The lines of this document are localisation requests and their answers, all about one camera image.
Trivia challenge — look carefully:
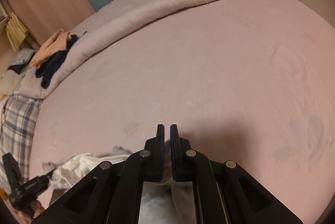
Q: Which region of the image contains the left hand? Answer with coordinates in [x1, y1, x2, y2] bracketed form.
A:
[18, 200, 45, 223]

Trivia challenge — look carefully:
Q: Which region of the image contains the peach folded garment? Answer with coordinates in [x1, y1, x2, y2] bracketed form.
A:
[30, 29, 71, 69]

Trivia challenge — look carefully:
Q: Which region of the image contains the grey sweatshirt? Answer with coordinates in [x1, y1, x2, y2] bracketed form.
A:
[43, 142, 196, 223]

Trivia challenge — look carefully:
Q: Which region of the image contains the plaid pillow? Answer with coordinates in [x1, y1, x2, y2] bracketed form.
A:
[1, 94, 43, 182]

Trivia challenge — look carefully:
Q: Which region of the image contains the dark navy garment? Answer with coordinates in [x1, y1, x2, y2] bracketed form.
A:
[35, 34, 81, 89]

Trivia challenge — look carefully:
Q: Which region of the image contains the pink folded duvet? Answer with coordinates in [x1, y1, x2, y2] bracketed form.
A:
[18, 0, 218, 99]

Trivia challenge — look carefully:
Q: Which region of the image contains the pink bed sheet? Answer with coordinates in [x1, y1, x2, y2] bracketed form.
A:
[30, 0, 334, 223]

